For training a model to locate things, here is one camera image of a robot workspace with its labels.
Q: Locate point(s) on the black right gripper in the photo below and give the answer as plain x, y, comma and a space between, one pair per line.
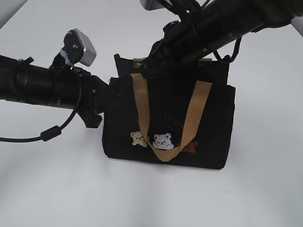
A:
176, 50

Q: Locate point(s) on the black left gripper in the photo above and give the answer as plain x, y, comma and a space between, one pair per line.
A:
77, 89

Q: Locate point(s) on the black canvas tote bag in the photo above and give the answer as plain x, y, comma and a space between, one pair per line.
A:
174, 115

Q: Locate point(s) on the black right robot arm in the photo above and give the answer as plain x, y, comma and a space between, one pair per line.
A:
203, 29

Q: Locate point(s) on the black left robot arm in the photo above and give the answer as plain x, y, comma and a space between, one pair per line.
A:
22, 82

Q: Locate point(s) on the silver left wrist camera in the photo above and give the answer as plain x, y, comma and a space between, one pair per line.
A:
78, 48

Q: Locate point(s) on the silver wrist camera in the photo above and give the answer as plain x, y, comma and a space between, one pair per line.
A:
78, 48
150, 5

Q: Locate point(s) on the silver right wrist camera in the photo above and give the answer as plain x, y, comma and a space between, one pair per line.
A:
150, 5

